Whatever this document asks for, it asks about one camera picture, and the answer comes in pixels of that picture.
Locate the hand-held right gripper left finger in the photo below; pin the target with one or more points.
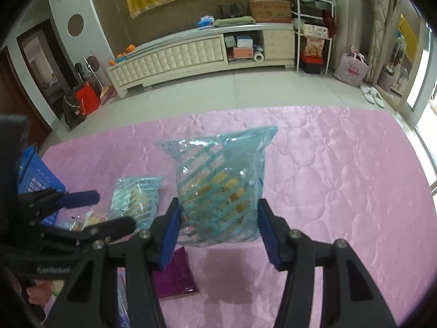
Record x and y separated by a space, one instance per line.
170 232

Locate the yellow printed snack bag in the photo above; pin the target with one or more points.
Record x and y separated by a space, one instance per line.
315 46

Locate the red and black bin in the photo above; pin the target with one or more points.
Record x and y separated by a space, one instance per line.
311 64

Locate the brown wooden door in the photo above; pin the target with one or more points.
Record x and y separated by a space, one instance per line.
13 92

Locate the white printed box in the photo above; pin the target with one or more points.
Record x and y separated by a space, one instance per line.
315 30

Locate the patterned curtain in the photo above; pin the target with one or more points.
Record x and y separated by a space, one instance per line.
384 24

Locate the brooms and dustpan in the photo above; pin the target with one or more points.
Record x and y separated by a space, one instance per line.
108 95

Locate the black bag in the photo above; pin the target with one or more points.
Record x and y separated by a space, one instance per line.
71 109

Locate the red shopping bag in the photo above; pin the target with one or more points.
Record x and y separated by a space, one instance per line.
88 99

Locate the white standing air conditioner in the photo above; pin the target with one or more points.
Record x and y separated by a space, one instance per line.
350 13

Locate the pink tote bag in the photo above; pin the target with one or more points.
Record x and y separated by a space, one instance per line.
351 70

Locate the green cushion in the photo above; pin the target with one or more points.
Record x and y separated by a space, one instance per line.
234 21

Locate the blue plate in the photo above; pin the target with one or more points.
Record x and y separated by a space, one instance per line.
122 58

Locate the pink quilted blanket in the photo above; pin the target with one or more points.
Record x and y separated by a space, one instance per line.
341 177

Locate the white paper roll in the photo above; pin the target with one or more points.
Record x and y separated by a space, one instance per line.
258 56

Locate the blue tissue pack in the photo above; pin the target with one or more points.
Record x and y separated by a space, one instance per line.
205 22

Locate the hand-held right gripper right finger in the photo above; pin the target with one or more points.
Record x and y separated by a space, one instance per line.
269 235

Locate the blue and white box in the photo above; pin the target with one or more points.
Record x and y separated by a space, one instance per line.
244 42

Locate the blue plastic basket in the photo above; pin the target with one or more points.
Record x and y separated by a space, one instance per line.
37 181

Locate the clear wrapped bread snack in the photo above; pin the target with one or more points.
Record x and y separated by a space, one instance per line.
79 223

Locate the large cardboard box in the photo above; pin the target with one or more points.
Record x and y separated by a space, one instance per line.
269 12

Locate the white metal rack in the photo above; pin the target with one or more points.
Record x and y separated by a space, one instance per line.
297 41

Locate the cream tufted TV cabinet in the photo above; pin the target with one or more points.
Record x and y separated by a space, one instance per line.
177 58

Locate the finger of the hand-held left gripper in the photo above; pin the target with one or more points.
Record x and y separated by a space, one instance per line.
116 227
82 199

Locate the orange box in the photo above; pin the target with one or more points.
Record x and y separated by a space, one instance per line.
240 53

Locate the small teal striped snack bag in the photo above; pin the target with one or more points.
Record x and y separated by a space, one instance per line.
136 198

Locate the person's left hand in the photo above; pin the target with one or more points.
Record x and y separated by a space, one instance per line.
37 292

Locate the glass sliding door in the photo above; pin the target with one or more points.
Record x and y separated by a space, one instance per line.
413 68

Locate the large teal striped snack bag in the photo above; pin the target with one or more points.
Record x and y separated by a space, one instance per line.
218 177

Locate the black upright stands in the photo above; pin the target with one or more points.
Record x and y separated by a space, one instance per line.
231 11

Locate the white slipper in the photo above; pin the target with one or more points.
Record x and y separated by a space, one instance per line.
367 94
377 98

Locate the purple snack packet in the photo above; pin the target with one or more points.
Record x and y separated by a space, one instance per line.
176 276

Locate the black folded stand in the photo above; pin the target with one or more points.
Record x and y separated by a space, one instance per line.
79 71

